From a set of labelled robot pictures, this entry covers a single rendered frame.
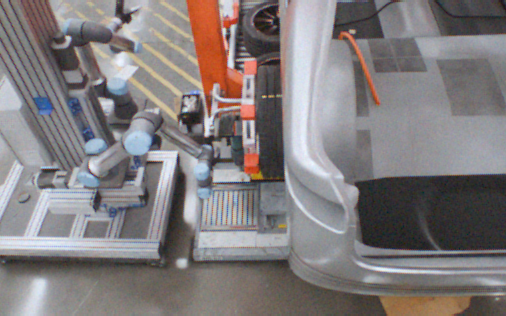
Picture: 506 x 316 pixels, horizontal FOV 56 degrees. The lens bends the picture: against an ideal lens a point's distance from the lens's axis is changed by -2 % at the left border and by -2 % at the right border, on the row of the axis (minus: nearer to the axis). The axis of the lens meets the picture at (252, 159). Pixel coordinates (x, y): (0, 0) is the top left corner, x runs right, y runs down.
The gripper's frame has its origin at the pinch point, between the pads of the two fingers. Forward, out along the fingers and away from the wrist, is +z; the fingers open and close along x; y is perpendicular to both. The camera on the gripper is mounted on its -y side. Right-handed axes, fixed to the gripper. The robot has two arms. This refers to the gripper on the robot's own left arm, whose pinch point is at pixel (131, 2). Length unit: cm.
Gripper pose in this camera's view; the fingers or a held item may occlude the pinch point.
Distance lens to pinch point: 335.9
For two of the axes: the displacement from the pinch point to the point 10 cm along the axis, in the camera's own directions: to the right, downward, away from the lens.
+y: -0.6, 6.2, 7.8
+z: 3.0, -7.4, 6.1
